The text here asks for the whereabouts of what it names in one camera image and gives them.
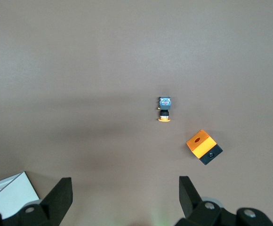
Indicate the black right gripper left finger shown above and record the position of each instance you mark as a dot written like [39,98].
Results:
[58,197]

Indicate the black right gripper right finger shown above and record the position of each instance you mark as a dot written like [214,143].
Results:
[190,200]

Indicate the white drawer cabinet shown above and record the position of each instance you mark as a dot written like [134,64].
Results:
[9,195]

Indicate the orange and black button box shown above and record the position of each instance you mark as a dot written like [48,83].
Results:
[201,146]

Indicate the orange-capped push button switch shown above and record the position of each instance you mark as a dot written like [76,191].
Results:
[164,103]

